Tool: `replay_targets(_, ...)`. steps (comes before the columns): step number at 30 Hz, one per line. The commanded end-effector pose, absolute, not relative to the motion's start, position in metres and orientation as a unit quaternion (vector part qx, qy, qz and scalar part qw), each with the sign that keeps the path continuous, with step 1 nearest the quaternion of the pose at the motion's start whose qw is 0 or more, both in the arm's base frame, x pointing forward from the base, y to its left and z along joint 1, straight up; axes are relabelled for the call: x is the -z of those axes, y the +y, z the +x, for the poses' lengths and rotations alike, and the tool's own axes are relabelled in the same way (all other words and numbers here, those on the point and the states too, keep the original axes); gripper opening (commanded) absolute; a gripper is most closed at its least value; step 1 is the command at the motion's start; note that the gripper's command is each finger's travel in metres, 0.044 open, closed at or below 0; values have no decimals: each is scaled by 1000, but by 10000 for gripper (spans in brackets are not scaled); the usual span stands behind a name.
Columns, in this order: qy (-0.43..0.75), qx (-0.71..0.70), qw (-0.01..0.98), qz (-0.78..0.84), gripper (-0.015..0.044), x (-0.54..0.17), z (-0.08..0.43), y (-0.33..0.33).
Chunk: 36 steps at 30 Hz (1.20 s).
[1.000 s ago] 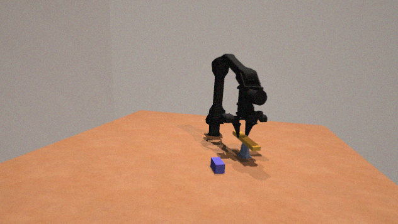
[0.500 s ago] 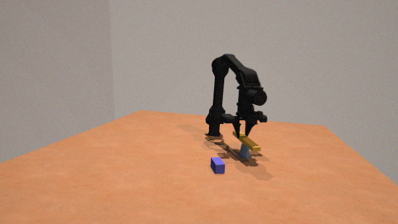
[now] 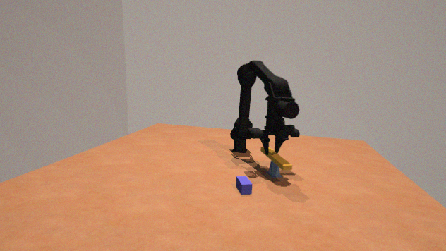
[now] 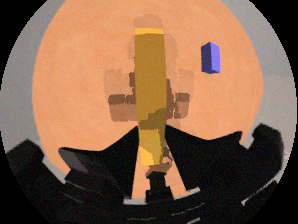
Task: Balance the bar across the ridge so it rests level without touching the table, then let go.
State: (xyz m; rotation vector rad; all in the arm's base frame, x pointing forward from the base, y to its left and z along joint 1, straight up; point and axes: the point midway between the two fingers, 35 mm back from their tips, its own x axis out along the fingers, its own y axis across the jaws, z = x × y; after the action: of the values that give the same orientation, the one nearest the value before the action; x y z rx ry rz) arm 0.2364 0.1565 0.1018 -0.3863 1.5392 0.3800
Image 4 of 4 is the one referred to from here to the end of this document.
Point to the purple rectangular block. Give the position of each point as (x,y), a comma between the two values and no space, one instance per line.
(211,59)

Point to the yellow bar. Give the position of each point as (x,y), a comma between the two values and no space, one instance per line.
(150,75)

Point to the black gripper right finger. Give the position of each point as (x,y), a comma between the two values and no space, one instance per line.
(194,156)

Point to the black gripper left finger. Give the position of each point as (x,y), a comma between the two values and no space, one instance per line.
(117,162)

